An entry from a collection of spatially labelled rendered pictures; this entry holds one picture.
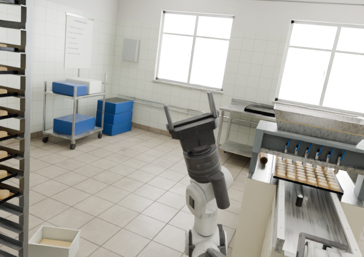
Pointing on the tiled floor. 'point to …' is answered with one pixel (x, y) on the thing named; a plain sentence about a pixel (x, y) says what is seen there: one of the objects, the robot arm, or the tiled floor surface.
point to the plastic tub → (54, 242)
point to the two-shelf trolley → (72, 114)
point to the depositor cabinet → (249, 223)
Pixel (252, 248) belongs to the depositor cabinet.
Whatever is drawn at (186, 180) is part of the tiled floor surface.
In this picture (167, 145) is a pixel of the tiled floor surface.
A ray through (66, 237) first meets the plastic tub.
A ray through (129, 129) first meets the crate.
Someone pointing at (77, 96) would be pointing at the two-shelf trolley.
